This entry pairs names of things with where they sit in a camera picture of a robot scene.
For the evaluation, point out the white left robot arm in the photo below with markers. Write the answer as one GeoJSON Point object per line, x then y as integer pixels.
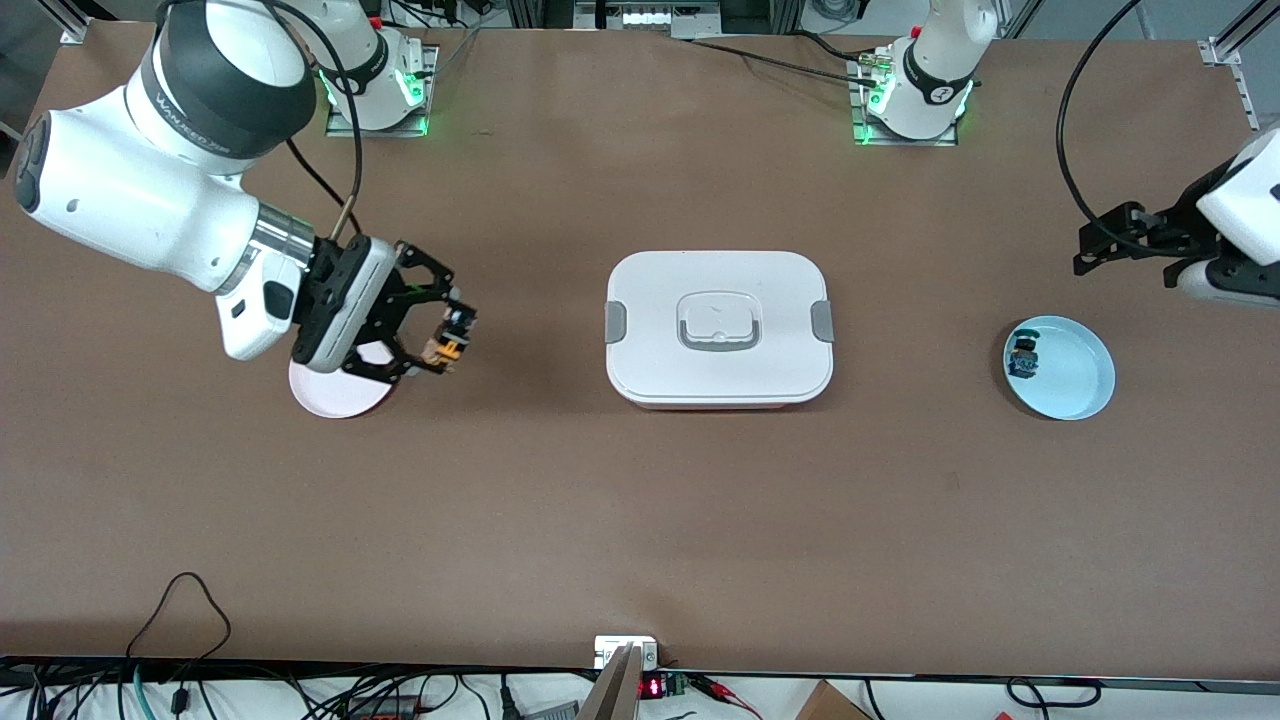
{"type": "Point", "coordinates": [930, 60]}

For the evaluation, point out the blue switch with green button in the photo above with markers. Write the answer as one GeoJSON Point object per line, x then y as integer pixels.
{"type": "Point", "coordinates": [1024, 355]}

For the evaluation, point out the orange push-button switch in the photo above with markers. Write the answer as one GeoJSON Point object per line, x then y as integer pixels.
{"type": "Point", "coordinates": [450, 348]}

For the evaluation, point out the aluminium frame profile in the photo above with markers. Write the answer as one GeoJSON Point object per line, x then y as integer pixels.
{"type": "Point", "coordinates": [70, 35]}
{"type": "Point", "coordinates": [1225, 50]}

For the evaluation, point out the red LED display module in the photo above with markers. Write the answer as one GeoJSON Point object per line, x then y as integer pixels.
{"type": "Point", "coordinates": [652, 687]}

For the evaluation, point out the pink round plate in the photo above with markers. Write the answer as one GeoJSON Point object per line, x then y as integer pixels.
{"type": "Point", "coordinates": [335, 395]}

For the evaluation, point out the light blue round plate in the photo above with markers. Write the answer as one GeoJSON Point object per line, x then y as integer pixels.
{"type": "Point", "coordinates": [1075, 375]}

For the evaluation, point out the grey aluminium camera post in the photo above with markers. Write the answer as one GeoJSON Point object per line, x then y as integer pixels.
{"type": "Point", "coordinates": [615, 690]}

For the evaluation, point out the white mounting bracket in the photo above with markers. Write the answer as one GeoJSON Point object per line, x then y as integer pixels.
{"type": "Point", "coordinates": [605, 650]}

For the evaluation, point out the grey metal frame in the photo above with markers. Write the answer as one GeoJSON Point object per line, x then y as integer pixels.
{"type": "Point", "coordinates": [640, 18]}

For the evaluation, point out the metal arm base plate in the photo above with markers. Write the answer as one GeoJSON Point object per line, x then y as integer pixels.
{"type": "Point", "coordinates": [345, 130]}
{"type": "Point", "coordinates": [905, 142]}

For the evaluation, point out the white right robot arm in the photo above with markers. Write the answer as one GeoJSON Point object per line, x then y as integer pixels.
{"type": "Point", "coordinates": [130, 200]}

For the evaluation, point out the white lunch box grey clips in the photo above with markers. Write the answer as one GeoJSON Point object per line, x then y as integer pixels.
{"type": "Point", "coordinates": [650, 300]}

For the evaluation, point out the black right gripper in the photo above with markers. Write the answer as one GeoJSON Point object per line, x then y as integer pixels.
{"type": "Point", "coordinates": [326, 283]}

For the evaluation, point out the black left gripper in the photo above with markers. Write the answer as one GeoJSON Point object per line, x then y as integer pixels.
{"type": "Point", "coordinates": [1176, 229]}

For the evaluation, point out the brown cardboard piece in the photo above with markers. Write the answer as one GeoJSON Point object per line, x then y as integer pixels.
{"type": "Point", "coordinates": [825, 705]}

